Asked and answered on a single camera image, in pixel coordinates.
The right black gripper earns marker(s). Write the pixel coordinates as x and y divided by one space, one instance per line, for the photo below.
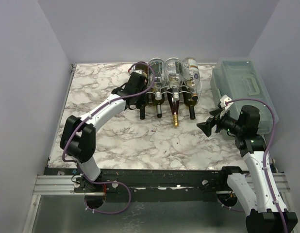
214 124

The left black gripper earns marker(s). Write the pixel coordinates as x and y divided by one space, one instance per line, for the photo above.
141 101

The dark green wine bottle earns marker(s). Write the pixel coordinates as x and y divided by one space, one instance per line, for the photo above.
142 66

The clear bottle green label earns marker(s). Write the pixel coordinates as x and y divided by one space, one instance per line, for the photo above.
174 72

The clear bottle white label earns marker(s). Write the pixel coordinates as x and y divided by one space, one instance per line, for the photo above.
191 75

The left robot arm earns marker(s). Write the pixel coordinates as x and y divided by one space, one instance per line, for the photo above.
79 135

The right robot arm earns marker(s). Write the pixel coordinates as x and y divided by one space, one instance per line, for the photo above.
262 203

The green bottle black neck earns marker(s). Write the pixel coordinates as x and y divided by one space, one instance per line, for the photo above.
142 111

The green bottle silver neck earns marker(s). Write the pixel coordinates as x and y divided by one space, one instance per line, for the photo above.
158 103

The green bottle right lower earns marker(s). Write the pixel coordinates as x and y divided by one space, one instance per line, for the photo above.
190 101

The red wine bottle gold cap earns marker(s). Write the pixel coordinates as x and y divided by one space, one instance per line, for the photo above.
174 106

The clear bottle dark label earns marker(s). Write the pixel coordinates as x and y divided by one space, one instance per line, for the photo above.
159 77

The translucent plastic storage box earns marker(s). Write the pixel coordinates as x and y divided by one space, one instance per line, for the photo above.
238 78

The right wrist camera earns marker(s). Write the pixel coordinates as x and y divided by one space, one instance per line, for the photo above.
224 102

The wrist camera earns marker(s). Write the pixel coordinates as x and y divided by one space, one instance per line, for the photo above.
136 71
224 102

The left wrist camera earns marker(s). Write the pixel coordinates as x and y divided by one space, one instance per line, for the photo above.
136 71

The white wire wine rack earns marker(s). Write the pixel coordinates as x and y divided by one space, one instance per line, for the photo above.
166 89

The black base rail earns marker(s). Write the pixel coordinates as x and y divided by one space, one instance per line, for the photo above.
122 185

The aluminium frame rail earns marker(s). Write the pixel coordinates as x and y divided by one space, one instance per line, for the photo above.
46 185

